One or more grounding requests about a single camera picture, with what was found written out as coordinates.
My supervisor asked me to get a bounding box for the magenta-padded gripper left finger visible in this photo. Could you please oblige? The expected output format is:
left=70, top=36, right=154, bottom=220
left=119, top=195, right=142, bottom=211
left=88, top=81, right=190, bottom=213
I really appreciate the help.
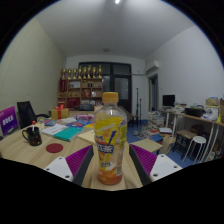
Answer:
left=43, top=144, right=96, bottom=187

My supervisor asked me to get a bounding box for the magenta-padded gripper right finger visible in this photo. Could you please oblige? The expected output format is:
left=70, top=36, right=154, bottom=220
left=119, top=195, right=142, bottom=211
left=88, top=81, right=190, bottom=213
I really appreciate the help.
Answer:
left=128, top=143, right=184, bottom=187

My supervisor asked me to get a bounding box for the yellow-labelled orange drink bottle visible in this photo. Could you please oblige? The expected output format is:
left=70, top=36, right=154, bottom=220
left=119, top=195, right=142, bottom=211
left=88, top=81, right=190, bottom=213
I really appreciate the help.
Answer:
left=93, top=91, right=129, bottom=186

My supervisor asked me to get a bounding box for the small low wooden table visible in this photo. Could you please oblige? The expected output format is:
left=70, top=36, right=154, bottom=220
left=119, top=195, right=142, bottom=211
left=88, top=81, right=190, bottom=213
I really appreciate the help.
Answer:
left=129, top=138, right=164, bottom=155

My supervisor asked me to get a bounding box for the yellow paper envelope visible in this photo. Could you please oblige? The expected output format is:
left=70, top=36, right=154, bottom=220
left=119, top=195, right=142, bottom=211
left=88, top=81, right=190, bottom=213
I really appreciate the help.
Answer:
left=77, top=129, right=97, bottom=146

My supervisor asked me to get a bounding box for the flat round red coaster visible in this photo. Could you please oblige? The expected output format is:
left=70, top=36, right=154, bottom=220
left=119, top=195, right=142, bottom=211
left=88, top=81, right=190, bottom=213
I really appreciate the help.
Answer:
left=45, top=142, right=65, bottom=154

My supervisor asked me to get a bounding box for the teal notebook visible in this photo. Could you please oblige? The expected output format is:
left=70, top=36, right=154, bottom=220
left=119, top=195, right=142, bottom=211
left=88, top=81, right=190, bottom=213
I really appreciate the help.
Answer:
left=53, top=126, right=83, bottom=143

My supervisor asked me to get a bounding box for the pile of books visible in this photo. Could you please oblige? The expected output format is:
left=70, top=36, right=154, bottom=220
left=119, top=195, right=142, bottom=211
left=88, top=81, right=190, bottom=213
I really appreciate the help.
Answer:
left=134, top=110, right=168, bottom=145

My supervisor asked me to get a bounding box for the blue printed booklet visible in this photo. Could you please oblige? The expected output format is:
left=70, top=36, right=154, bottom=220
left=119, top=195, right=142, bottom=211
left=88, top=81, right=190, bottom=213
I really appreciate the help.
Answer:
left=64, top=118, right=88, bottom=131

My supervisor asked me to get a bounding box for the white paper booklet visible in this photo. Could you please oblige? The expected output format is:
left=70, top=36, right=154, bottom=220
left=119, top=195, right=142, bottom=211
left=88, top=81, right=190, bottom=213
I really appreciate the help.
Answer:
left=40, top=123, right=70, bottom=137

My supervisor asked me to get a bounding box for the brown wooden stool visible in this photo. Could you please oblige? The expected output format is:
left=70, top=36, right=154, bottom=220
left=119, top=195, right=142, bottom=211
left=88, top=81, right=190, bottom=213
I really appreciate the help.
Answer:
left=174, top=129, right=199, bottom=155

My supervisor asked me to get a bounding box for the black mug with coloured dots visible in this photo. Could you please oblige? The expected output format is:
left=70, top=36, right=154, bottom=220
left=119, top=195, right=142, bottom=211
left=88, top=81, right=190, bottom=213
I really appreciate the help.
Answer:
left=21, top=126, right=44, bottom=147

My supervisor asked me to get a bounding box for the yellow gift box red ribbon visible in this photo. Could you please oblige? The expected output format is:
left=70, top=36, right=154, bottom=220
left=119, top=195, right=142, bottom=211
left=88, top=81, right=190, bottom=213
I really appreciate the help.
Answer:
left=50, top=104, right=70, bottom=121

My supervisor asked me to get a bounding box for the black microphone stand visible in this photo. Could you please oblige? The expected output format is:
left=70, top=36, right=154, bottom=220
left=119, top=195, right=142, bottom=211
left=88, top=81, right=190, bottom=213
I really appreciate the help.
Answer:
left=134, top=87, right=143, bottom=128

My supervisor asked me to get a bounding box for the white round stool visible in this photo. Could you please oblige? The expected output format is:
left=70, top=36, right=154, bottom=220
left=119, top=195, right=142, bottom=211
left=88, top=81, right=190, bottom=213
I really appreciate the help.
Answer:
left=182, top=135, right=208, bottom=164

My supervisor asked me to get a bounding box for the black computer monitor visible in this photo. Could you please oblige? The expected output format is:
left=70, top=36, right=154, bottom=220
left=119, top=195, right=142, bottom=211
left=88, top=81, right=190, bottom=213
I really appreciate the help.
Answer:
left=162, top=94, right=176, bottom=108

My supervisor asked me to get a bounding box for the long wooden side desk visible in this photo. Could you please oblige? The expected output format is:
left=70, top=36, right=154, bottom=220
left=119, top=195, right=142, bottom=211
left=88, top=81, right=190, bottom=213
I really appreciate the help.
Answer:
left=159, top=107, right=224, bottom=163

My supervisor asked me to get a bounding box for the black box on desk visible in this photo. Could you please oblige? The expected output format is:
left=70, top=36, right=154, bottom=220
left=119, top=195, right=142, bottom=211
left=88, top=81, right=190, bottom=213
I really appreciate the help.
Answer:
left=184, top=107, right=206, bottom=118

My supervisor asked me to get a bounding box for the black office chair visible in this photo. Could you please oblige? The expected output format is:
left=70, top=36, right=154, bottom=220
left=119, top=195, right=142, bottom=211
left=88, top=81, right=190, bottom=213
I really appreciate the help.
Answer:
left=16, top=100, right=51, bottom=130

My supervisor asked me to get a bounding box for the wooden shelf unit with trophies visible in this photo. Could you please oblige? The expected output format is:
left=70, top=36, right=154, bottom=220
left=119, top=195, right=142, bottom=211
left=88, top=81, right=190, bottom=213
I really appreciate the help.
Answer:
left=57, top=64, right=105, bottom=112

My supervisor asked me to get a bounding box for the purple sign board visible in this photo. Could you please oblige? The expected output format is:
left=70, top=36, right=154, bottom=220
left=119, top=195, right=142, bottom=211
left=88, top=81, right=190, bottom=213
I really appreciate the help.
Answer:
left=0, top=106, right=20, bottom=137

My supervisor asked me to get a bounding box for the white wall air conditioner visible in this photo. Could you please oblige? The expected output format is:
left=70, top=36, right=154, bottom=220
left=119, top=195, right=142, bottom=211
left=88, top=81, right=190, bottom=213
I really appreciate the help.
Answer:
left=145, top=60, right=161, bottom=75

